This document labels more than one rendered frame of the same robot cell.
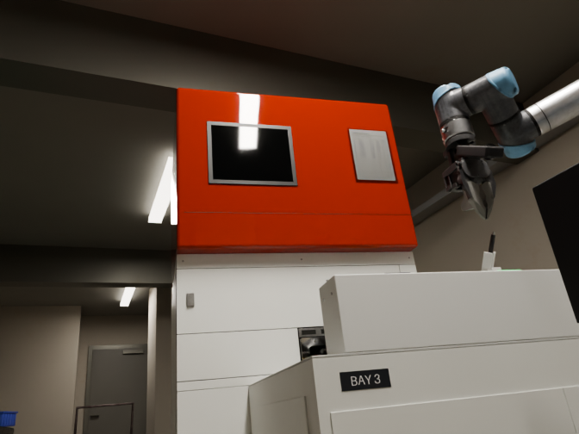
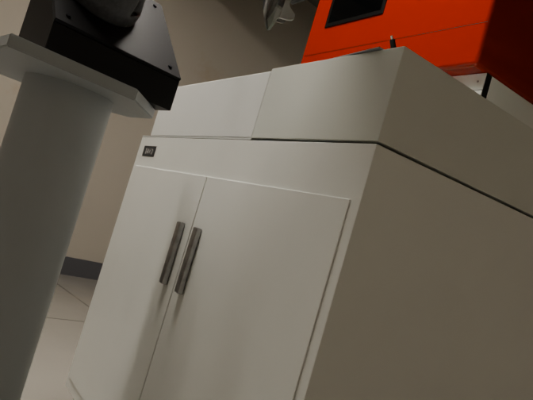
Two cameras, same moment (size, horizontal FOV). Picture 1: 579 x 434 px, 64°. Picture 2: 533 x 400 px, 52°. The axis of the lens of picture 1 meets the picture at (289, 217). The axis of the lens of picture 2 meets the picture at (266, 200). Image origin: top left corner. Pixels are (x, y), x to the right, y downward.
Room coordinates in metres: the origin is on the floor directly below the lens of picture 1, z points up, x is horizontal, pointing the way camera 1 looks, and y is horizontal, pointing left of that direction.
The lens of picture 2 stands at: (0.74, -1.63, 0.65)
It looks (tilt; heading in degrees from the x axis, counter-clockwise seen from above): 3 degrees up; 73
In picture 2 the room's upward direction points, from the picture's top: 16 degrees clockwise
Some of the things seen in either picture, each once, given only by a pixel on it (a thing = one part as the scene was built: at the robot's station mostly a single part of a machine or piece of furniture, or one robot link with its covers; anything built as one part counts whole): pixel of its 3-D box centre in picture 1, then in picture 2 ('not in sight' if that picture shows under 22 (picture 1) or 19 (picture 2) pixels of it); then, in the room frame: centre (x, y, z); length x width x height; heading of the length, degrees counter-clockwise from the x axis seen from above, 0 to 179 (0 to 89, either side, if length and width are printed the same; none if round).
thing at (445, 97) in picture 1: (451, 108); not in sight; (1.00, -0.44, 1.41); 0.09 x 0.08 x 0.11; 51
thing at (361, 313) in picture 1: (458, 311); (216, 115); (0.95, -0.32, 0.89); 0.55 x 0.09 x 0.14; 107
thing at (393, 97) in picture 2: not in sight; (431, 155); (1.33, -0.67, 0.89); 0.62 x 0.35 x 0.14; 17
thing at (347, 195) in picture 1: (274, 210); (460, 40); (1.78, 0.06, 1.52); 0.81 x 0.75 x 0.60; 107
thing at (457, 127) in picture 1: (457, 134); not in sight; (1.00, -0.43, 1.33); 0.08 x 0.08 x 0.05
